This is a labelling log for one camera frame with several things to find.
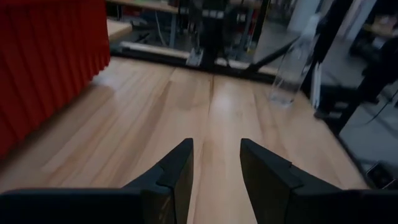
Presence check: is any red plastic bin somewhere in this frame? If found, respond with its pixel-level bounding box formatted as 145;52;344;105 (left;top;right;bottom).
0;0;111;159

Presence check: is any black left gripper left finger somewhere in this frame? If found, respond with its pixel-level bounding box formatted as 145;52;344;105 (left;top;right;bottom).
0;138;195;224

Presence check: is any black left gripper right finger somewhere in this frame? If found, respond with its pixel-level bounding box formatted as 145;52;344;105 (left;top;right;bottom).
239;138;398;224

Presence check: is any tan wooden table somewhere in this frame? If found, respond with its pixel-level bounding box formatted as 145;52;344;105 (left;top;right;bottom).
105;18;134;41

